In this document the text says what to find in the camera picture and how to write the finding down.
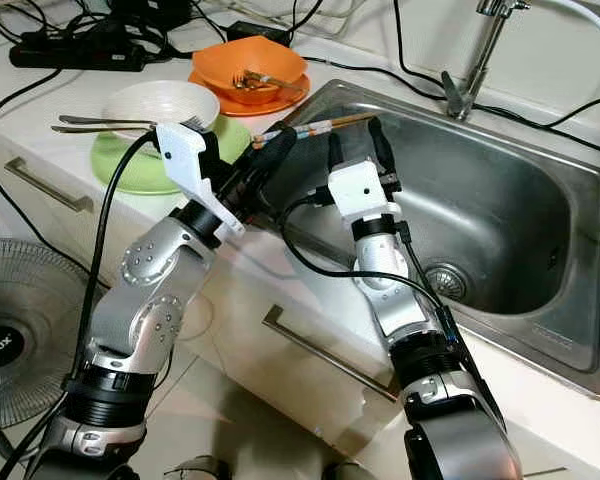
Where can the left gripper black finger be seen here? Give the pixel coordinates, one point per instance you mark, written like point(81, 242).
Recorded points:
point(285, 138)
point(262, 175)

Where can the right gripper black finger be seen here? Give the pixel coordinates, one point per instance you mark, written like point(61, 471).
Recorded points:
point(381, 140)
point(336, 152)

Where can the patterned wooden chopstick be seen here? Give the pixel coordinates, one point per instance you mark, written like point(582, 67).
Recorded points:
point(325, 130)
point(330, 125)

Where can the light green plate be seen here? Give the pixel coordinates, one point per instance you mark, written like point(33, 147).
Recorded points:
point(130, 170)

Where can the white ribbed bowl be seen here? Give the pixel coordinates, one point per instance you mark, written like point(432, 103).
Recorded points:
point(150, 100)

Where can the metal fork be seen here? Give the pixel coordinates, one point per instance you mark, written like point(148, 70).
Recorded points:
point(110, 120)

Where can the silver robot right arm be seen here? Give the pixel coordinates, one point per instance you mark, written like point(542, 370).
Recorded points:
point(400, 300)

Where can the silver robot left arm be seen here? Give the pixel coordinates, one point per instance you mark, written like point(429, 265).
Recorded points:
point(150, 310)

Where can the white kitchen cabinet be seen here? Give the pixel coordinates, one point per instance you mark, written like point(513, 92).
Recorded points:
point(280, 390)

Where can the orange plate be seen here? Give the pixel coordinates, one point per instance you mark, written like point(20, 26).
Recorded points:
point(270, 109)

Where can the gold fork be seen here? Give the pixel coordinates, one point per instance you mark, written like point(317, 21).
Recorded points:
point(270, 80)

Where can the chrome faucet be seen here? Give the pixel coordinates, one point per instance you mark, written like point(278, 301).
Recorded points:
point(458, 98)

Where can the orange bowl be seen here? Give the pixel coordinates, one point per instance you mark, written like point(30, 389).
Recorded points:
point(230, 62)

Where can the small black power adapter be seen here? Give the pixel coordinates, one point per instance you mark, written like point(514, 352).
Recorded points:
point(255, 32)

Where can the round metal sink drain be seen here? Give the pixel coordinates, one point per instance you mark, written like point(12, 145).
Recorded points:
point(448, 283)

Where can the stainless steel sink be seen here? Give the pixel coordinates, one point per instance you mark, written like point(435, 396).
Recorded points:
point(520, 220)

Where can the large black power adapter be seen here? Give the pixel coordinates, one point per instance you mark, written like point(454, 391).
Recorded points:
point(150, 12)

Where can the black power strip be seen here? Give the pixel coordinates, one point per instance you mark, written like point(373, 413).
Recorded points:
point(80, 55)

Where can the grey floor fan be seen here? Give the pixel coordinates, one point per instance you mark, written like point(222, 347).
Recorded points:
point(0, 347)

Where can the grey robot left foot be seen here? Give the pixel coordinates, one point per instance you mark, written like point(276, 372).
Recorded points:
point(202, 470)

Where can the grey robot foot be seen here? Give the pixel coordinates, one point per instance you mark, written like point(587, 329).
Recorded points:
point(202, 470)
point(345, 473)

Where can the grey robot right foot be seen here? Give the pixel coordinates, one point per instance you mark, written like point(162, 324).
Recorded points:
point(345, 473)

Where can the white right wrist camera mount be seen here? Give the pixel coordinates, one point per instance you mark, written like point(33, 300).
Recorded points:
point(358, 188)

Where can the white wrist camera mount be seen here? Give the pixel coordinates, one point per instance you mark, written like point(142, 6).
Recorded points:
point(358, 188)
point(190, 165)

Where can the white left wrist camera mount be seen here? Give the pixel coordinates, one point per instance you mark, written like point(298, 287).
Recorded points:
point(190, 165)

